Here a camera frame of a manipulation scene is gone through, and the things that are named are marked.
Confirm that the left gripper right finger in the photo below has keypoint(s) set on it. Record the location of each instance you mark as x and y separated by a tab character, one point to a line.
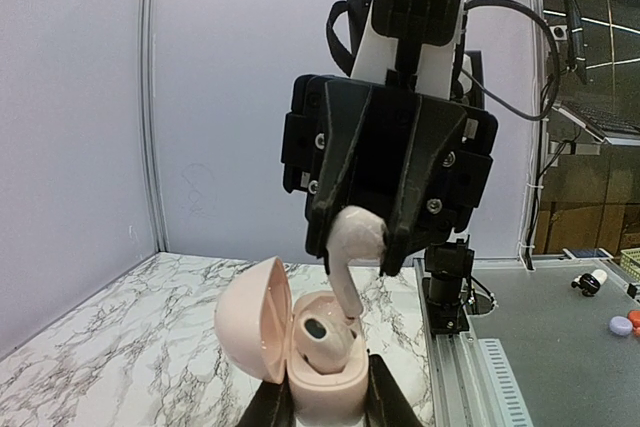
385	403

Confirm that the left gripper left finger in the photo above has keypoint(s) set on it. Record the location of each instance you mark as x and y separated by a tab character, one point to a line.
271	406

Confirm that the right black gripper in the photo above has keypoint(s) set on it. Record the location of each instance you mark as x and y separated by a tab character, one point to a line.
418	162

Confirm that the pink round earbud case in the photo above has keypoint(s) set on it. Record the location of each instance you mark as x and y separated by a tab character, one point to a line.
254	321

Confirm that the pink earbud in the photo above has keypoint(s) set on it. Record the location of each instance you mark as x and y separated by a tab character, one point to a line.
324	343
356	234

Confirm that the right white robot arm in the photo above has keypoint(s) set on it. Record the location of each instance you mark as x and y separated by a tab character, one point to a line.
470	77

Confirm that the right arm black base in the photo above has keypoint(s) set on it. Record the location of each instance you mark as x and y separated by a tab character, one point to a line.
448	287

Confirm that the open laptop on stand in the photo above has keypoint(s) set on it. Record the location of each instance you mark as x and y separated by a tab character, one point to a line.
603	126

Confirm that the green plastic basket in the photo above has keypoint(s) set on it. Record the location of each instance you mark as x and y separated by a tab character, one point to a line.
630	262

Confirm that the aluminium front rail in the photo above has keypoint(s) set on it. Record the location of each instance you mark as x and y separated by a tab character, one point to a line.
472	382

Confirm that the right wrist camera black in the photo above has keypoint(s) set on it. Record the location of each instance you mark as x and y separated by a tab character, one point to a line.
410	44

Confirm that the aluminium frame with white cables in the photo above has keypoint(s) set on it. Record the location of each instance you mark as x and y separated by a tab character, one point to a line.
533	187

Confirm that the small white black camera toy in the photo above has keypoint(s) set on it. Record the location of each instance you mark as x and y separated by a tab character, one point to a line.
590	283

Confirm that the right aluminium corner post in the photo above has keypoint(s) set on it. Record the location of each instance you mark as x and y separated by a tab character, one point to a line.
147	128

